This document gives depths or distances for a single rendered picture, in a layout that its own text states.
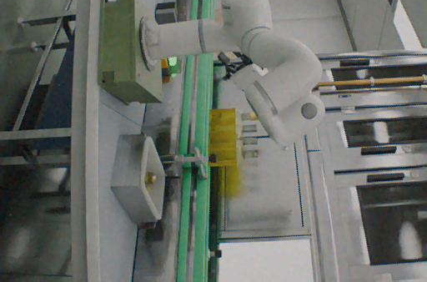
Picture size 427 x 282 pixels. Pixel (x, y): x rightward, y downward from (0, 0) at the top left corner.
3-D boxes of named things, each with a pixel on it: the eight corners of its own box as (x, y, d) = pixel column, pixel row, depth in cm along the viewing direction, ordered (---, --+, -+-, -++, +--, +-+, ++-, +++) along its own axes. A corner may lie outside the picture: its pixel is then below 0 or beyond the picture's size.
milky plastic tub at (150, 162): (133, 223, 127) (161, 223, 126) (111, 186, 110) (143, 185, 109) (139, 174, 138) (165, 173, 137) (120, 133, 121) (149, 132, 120)
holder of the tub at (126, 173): (137, 229, 131) (160, 229, 131) (109, 186, 110) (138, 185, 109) (143, 183, 142) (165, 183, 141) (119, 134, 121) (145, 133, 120)
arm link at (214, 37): (203, 61, 114) (263, 54, 112) (195, 13, 108) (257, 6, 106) (206, 50, 123) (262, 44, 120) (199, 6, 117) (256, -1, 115)
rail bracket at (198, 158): (183, 181, 143) (219, 179, 142) (173, 153, 130) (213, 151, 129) (183, 173, 145) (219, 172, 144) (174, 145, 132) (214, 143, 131)
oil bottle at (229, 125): (188, 142, 162) (244, 139, 160) (186, 133, 158) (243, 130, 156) (188, 130, 166) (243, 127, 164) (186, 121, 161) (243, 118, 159)
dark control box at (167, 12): (158, 28, 179) (177, 27, 178) (153, 14, 173) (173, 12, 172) (159, 17, 184) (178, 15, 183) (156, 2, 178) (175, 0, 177)
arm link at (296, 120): (288, 65, 107) (240, 97, 108) (298, 48, 86) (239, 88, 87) (324, 118, 106) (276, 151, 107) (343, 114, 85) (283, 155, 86)
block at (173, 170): (161, 179, 142) (182, 178, 142) (155, 164, 135) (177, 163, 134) (162, 170, 145) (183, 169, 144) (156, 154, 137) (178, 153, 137)
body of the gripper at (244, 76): (275, 93, 123) (249, 66, 119) (251, 106, 130) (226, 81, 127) (281, 77, 128) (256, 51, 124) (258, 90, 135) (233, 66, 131)
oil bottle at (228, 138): (187, 154, 158) (244, 152, 156) (184, 146, 154) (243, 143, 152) (188, 142, 162) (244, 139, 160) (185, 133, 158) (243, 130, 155)
